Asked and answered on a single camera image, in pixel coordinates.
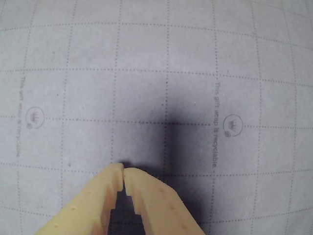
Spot gridded wrapping paper sheet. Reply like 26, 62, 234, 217
0, 0, 313, 235

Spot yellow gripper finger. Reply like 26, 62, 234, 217
34, 163, 125, 235
124, 166, 204, 235

